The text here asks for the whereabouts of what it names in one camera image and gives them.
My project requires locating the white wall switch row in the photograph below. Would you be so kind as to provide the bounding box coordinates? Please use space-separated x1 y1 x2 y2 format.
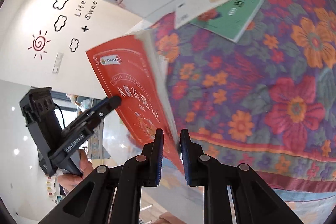
52 52 64 74

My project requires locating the floral blanket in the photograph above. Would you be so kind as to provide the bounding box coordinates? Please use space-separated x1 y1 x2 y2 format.
146 0 336 193

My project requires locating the cream cover book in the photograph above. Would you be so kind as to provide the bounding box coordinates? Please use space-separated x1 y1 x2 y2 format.
175 0 240 29

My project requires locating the teal flower cover book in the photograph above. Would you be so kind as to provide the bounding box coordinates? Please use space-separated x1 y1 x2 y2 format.
190 0 271 43

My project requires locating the red sun wall sticker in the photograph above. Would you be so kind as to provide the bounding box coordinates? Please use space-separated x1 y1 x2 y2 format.
28 31 51 59

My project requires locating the large black cloud wall sticker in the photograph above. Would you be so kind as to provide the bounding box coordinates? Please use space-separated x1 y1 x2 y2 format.
53 0 70 9

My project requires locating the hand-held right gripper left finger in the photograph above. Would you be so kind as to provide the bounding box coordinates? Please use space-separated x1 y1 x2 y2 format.
38 128 164 224

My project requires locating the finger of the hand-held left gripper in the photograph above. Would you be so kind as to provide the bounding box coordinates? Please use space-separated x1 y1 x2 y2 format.
83 98 111 116
89 97 122 123

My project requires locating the person's left hand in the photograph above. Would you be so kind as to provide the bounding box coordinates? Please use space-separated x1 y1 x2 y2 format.
57 151 94 192

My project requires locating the red cover book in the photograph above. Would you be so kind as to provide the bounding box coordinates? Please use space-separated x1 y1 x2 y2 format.
86 30 184 174

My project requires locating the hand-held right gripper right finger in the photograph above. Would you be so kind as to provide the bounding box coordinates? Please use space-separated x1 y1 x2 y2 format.
180 129 305 224

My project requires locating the black lettering wall sticker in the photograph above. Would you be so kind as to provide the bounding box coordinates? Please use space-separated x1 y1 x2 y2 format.
75 0 99 20

